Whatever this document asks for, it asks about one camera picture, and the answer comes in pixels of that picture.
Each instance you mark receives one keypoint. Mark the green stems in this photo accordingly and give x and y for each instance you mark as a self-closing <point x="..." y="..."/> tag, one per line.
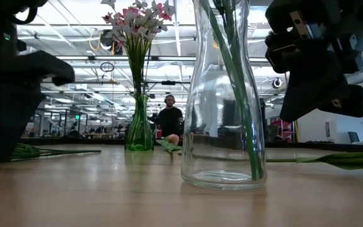
<point x="247" y="126"/>

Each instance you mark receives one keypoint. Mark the person's headphones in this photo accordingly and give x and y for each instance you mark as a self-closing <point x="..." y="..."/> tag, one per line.
<point x="169" y="96"/>

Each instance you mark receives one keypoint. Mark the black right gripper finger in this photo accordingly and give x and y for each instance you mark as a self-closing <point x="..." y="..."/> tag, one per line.
<point x="314" y="88"/>
<point x="348" y="101"/>

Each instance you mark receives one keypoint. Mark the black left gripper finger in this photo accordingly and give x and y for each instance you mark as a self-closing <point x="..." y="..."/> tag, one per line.
<point x="8" y="126"/>

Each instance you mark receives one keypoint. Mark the overhead rig frame bar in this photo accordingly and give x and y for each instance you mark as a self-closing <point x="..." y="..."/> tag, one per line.
<point x="169" y="58"/>

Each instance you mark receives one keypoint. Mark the red artificial flower bunch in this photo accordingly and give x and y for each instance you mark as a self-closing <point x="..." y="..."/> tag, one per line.
<point x="27" y="151"/>

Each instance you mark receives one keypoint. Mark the large pink artificial tulip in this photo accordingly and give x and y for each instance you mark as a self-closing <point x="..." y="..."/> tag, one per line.
<point x="172" y="138"/>

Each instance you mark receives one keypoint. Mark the green glass vase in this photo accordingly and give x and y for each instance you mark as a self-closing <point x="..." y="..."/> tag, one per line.
<point x="139" y="135"/>

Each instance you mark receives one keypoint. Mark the round black ceiling device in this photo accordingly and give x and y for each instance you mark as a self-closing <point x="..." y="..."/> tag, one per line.
<point x="276" y="83"/>

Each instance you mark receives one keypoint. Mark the black table frame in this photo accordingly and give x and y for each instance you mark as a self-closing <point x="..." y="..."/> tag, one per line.
<point x="90" y="141"/>

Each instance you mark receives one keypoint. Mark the red cart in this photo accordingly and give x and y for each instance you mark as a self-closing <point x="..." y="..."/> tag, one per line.
<point x="282" y="129"/>

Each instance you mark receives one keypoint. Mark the dark background chair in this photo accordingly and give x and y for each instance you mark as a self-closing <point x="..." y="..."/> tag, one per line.
<point x="353" y="137"/>

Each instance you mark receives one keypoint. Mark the white artificial flower bunch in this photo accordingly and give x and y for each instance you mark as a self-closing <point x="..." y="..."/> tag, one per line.
<point x="147" y="30"/>

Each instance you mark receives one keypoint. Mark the person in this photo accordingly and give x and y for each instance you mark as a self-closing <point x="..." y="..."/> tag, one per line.
<point x="169" y="121"/>

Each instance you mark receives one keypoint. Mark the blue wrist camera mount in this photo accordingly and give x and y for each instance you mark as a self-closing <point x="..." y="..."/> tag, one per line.
<point x="358" y="41"/>

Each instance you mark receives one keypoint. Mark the clear glass vase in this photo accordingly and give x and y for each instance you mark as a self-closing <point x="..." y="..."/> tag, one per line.
<point x="200" y="142"/>

